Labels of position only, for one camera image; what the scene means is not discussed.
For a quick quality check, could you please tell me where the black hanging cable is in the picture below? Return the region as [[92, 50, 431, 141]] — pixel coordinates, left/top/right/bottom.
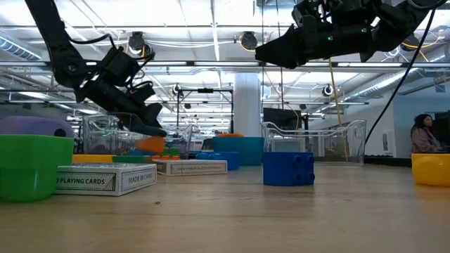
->
[[364, 9, 437, 144]]

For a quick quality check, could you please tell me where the person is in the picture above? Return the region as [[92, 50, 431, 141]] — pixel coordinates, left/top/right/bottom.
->
[[410, 113, 442, 154]]

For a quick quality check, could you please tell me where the green two-stud toy brick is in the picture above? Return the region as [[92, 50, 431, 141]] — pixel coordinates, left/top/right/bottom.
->
[[0, 134, 75, 203]]

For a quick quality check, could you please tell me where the black gantry stand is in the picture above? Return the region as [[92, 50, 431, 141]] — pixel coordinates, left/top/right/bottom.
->
[[176, 88, 235, 137]]

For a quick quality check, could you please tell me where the playing card box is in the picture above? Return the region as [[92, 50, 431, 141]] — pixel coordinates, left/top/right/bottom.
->
[[151, 159, 229, 177], [54, 162, 158, 197], [272, 137, 306, 153]]

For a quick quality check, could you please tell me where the clear plastic bin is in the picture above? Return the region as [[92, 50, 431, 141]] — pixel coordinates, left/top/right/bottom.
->
[[259, 119, 368, 166], [81, 112, 193, 158]]

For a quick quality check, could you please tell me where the black monitor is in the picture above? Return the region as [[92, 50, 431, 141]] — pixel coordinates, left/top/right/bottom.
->
[[262, 107, 303, 131], [430, 111, 450, 154]]

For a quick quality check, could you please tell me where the white pillar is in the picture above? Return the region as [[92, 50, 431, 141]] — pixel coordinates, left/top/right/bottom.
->
[[233, 72, 264, 138]]

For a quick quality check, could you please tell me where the orange toy block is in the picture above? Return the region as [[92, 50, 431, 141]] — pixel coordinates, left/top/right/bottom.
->
[[135, 136, 166, 155]]

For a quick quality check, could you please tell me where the yellow toy block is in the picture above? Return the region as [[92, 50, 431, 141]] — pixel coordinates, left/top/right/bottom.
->
[[411, 153, 450, 187]]

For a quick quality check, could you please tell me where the teal plastic bin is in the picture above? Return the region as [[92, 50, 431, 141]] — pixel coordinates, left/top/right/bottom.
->
[[212, 136, 265, 167]]

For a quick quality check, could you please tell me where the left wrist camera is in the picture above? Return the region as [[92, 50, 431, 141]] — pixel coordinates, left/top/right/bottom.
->
[[101, 47, 140, 87]]

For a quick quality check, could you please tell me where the bright green toy block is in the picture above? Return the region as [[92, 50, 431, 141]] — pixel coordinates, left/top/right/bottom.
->
[[160, 146, 181, 157]]

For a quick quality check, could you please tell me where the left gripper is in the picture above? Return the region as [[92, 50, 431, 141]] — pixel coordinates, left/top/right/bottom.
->
[[75, 77, 168, 138]]

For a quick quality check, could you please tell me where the dark green toy brick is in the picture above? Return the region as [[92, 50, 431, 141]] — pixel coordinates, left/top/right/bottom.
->
[[112, 155, 154, 164]]

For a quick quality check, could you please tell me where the purple foam die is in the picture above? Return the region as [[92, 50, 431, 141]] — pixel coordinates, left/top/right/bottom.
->
[[0, 115, 75, 138]]

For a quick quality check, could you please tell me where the yellow cable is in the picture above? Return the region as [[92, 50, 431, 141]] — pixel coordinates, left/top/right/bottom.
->
[[326, 58, 349, 159]]

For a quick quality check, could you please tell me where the large blue toy block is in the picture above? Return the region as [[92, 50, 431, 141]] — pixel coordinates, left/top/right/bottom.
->
[[195, 151, 241, 171]]

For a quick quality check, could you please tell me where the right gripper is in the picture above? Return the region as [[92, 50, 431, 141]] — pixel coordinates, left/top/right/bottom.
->
[[255, 0, 383, 70]]

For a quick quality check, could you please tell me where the silver air duct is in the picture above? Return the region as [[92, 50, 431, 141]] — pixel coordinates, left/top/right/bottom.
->
[[344, 68, 450, 103]]

